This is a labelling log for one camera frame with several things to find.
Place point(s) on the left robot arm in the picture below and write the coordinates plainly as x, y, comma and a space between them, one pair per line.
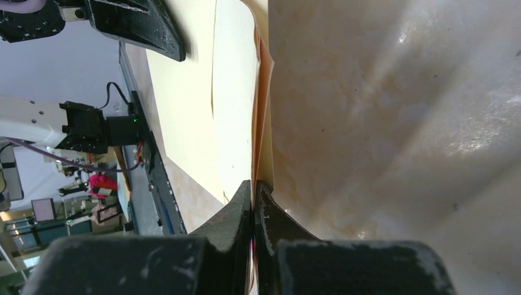
77, 126

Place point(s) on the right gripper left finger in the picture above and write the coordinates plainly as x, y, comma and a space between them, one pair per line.
213, 259

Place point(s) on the letter sheet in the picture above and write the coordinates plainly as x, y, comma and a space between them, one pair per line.
242, 75

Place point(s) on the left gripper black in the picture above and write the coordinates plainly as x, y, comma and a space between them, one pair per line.
147, 24

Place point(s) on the yellow envelope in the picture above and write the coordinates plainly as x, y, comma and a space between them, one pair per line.
183, 94

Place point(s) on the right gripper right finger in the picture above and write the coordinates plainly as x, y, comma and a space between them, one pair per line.
291, 260

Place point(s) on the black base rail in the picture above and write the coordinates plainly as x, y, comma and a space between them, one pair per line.
153, 203

